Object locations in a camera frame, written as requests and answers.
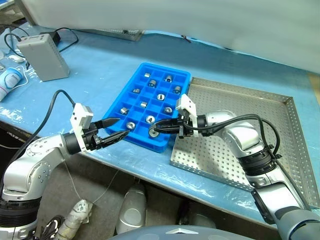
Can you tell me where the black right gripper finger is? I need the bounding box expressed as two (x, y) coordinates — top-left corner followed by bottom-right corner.
(155, 118), (181, 127)
(149, 125), (180, 135)

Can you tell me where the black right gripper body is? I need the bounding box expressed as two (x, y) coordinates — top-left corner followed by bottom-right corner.
(176, 111), (195, 140)

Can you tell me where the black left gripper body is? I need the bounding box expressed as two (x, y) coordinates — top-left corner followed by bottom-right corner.
(83, 121), (106, 152)

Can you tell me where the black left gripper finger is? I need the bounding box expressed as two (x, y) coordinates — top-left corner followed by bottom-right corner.
(96, 117), (122, 130)
(99, 129), (130, 149)

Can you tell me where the blue compartment tray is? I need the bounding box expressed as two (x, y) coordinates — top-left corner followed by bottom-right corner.
(101, 62), (193, 154)

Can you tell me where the grey perforated metal box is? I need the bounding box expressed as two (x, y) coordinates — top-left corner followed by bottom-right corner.
(16, 33), (71, 83)

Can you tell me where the perforated metal tray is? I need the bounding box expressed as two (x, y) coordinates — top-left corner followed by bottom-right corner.
(169, 76), (320, 210)

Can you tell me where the grey rounded cylinder shape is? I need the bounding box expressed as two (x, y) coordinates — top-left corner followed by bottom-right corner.
(178, 202), (217, 230)
(116, 183), (148, 236)

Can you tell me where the white cloth bundle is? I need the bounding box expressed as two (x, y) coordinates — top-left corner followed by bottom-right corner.
(58, 198), (95, 240)

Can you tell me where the white blue label bottle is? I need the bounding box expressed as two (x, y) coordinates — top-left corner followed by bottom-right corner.
(0, 66), (26, 102)

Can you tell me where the black power adapter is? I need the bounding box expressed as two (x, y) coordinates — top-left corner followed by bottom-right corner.
(48, 31), (62, 46)

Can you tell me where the dark grey rounded shell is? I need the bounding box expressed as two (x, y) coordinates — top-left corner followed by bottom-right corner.
(107, 224), (253, 240)

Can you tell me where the white backdrop board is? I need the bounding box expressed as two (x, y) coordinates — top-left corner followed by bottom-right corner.
(22, 0), (320, 73)

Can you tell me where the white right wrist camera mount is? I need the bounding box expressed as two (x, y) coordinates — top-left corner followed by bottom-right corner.
(175, 93), (201, 139)

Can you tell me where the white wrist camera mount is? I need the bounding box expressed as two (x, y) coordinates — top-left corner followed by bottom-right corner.
(175, 93), (201, 139)
(69, 102), (95, 153)

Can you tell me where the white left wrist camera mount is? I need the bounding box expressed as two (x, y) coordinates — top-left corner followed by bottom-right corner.
(69, 102), (95, 153)

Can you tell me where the thin white string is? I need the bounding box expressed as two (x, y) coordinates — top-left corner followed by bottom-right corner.
(63, 158), (120, 206)

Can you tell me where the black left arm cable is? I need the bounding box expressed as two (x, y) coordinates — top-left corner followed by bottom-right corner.
(0, 89), (77, 191)

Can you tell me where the black adapter cable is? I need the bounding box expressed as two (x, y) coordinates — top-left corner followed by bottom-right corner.
(54, 26), (80, 53)

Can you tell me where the black cable with plug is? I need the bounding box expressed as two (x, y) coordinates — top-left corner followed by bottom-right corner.
(0, 23), (26, 55)

